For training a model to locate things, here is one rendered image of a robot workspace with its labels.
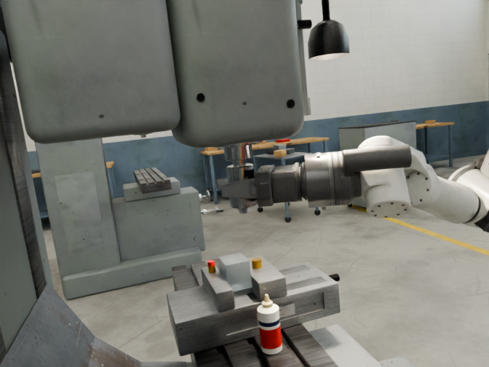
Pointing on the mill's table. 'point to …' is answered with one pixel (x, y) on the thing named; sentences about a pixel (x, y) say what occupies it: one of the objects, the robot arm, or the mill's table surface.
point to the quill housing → (236, 70)
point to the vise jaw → (267, 280)
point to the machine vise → (246, 307)
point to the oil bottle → (269, 327)
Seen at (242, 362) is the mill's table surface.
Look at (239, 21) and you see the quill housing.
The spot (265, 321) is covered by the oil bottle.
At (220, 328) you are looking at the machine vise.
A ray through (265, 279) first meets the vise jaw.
